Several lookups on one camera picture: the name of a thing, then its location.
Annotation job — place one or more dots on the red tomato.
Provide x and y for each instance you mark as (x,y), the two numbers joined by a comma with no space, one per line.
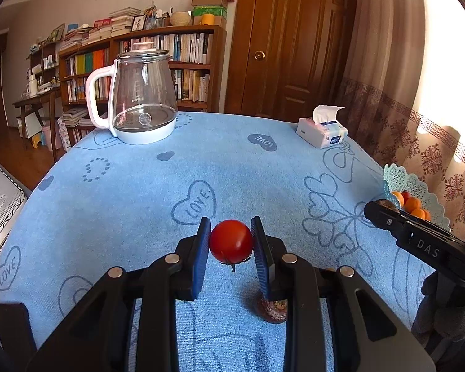
(405,194)
(231,241)

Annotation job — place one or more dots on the white board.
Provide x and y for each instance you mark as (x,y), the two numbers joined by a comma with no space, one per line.
(30,123)

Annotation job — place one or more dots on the brown wooden door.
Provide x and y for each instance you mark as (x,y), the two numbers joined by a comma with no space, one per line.
(294,42)

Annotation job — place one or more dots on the stack of books on shelf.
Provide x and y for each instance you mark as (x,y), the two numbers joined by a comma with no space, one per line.
(100,31)

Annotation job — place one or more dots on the blue printed tablecloth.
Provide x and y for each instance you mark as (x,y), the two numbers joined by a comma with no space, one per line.
(139,186)

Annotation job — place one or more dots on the person's right hand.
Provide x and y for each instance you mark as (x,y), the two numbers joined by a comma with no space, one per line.
(438,327)

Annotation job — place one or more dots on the rows of books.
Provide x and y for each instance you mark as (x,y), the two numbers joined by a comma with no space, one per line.
(186,48)

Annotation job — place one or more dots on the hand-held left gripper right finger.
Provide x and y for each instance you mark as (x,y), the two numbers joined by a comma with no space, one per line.
(260,259)

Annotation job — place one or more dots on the white mesh chair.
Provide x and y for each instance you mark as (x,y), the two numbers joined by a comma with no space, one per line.
(0,205)

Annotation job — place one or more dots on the light green plastic basket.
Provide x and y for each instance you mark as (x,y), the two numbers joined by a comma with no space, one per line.
(410,180)

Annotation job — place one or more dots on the green box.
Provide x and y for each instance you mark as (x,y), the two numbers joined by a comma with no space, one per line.
(209,11)

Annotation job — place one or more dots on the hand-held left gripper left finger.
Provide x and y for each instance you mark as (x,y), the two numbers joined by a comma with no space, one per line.
(201,255)

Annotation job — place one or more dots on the brass door knob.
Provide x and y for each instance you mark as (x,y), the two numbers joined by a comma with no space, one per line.
(259,55)

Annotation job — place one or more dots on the white tissue pack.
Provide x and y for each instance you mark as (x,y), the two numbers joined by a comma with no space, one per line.
(321,133)

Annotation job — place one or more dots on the woven round basket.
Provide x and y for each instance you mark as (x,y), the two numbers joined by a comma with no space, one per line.
(180,19)

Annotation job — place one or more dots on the wooden bookshelf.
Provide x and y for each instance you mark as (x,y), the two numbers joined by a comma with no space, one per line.
(217,66)

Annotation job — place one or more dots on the patterned beige curtain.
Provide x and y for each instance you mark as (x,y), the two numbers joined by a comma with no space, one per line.
(376,97)

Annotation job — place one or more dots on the yellow cup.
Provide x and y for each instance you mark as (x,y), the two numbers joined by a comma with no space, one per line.
(208,19)

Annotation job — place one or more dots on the tan box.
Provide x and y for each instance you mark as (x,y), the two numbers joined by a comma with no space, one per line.
(221,21)

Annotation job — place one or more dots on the picture frame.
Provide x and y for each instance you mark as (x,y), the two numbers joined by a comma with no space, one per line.
(138,23)

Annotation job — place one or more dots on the brown cardboard box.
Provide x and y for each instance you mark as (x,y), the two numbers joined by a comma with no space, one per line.
(209,1)

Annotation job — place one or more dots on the wooden desk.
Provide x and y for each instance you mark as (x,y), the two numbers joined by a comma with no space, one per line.
(35,100)

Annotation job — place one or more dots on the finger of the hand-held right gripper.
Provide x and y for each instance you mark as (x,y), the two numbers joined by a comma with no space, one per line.
(385,221)

